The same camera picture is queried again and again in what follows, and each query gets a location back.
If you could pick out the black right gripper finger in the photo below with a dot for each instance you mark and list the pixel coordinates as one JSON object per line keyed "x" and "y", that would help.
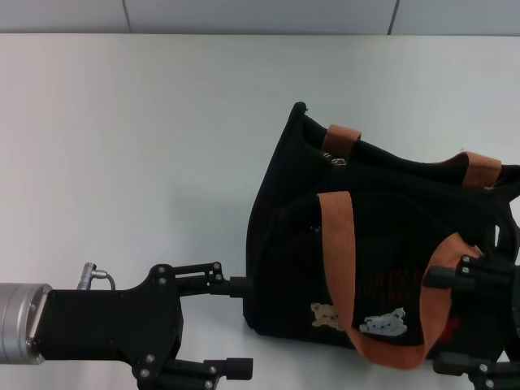
{"x": 445, "y": 278}
{"x": 451, "y": 363}

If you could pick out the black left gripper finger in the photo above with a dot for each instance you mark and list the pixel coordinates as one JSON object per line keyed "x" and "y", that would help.
{"x": 237, "y": 286}
{"x": 239, "y": 367}

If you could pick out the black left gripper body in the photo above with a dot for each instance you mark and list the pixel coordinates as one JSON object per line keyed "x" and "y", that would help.
{"x": 109, "y": 325}

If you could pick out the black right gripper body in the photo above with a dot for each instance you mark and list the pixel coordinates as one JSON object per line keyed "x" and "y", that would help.
{"x": 512, "y": 321}

